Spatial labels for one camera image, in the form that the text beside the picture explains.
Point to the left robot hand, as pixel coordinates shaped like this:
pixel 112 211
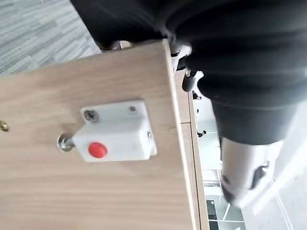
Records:
pixel 239 60

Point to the wooden cabinet door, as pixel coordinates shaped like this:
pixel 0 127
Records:
pixel 96 155

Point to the wooden office cabinet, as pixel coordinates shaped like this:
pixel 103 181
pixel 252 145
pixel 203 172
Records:
pixel 195 134

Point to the white latch with red button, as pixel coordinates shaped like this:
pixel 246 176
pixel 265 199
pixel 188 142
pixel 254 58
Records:
pixel 115 134

